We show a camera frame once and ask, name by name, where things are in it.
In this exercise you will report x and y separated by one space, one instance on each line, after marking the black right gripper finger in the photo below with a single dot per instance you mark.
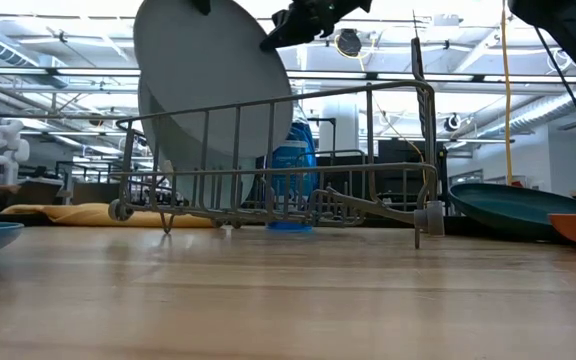
285 36
283 17

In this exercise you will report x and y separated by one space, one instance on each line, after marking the grey plate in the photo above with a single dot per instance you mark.
208 75

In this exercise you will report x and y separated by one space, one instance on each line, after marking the dark teal plate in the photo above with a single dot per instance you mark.
508 207

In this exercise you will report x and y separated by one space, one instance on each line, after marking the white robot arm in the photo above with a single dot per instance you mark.
5 165

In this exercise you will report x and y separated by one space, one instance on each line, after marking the black cabinet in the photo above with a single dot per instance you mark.
398 150

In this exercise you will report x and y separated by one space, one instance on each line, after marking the yellow cloth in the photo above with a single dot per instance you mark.
83 215

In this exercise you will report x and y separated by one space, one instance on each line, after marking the wooden desk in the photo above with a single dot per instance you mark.
38 192

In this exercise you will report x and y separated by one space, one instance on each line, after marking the red plastic bins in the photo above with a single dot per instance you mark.
517 184

